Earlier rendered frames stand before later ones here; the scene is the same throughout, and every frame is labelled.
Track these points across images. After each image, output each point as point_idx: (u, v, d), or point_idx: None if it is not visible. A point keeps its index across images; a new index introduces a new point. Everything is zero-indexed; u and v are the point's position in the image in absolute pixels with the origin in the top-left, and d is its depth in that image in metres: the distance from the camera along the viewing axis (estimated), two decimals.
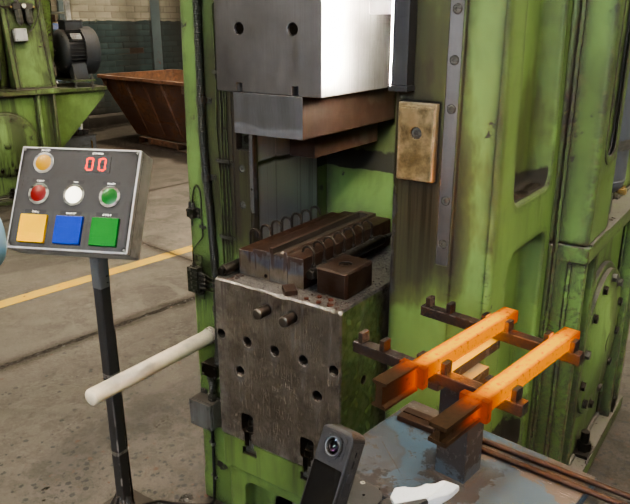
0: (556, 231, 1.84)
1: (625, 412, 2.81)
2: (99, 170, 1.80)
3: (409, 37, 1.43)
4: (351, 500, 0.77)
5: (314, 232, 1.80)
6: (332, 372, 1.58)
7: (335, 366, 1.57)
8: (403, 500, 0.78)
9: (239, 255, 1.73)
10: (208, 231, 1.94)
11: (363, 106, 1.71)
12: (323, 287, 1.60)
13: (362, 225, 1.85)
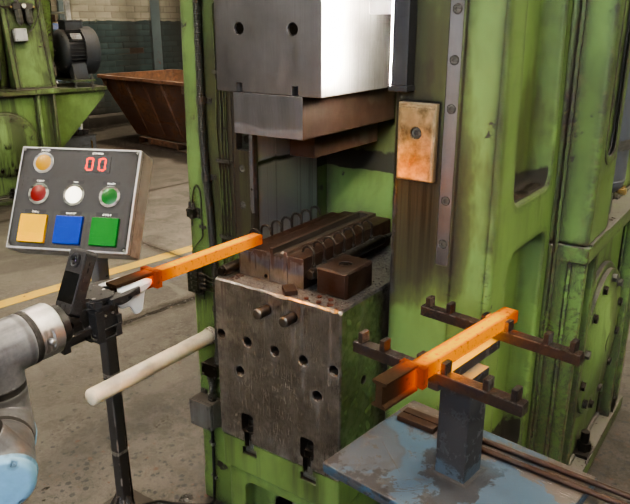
0: (556, 231, 1.84)
1: (625, 412, 2.81)
2: (99, 170, 1.80)
3: (409, 37, 1.43)
4: (92, 296, 1.20)
5: (314, 232, 1.80)
6: (332, 372, 1.58)
7: (335, 366, 1.57)
8: (126, 290, 1.24)
9: (239, 255, 1.73)
10: (208, 231, 1.94)
11: (363, 106, 1.71)
12: (323, 287, 1.60)
13: (362, 225, 1.85)
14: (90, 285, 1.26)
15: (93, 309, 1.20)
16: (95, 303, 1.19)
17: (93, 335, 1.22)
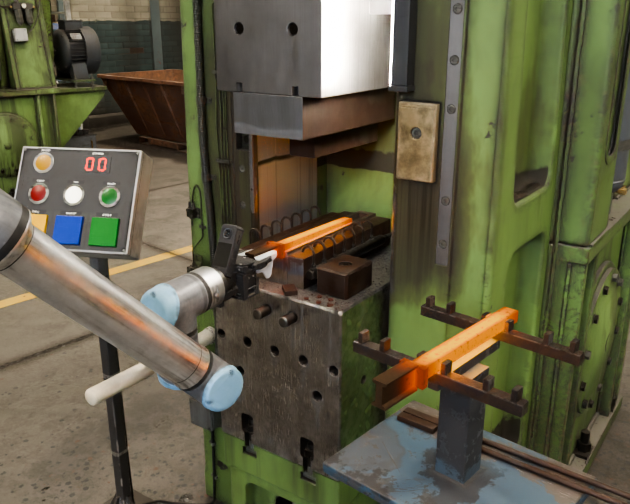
0: (556, 231, 1.84)
1: (625, 412, 2.81)
2: (99, 170, 1.80)
3: (409, 37, 1.43)
4: (238, 262, 1.52)
5: None
6: (332, 372, 1.58)
7: (335, 366, 1.57)
8: (262, 258, 1.56)
9: None
10: (208, 231, 1.94)
11: (363, 106, 1.71)
12: (323, 287, 1.60)
13: (362, 225, 1.85)
14: None
15: (240, 272, 1.52)
16: (242, 267, 1.51)
17: (238, 293, 1.54)
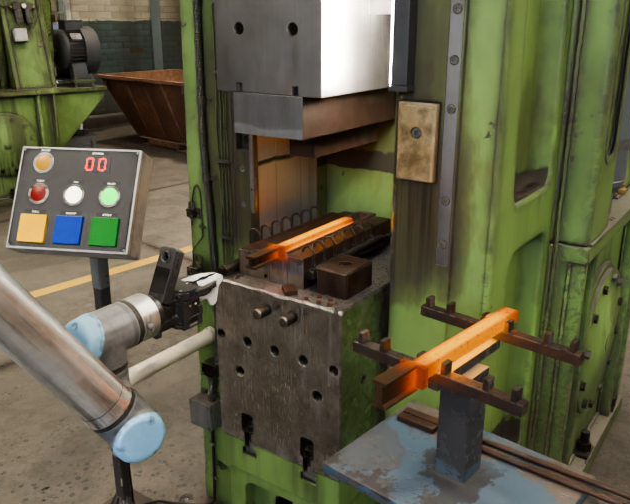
0: (556, 231, 1.84)
1: (625, 412, 2.81)
2: (99, 170, 1.80)
3: (409, 37, 1.43)
4: (178, 289, 1.38)
5: None
6: (332, 372, 1.58)
7: (335, 366, 1.57)
8: (205, 283, 1.42)
9: (239, 255, 1.73)
10: (208, 231, 1.94)
11: (363, 106, 1.71)
12: (323, 287, 1.60)
13: (362, 225, 1.85)
14: None
15: (180, 300, 1.37)
16: (182, 294, 1.36)
17: (178, 323, 1.39)
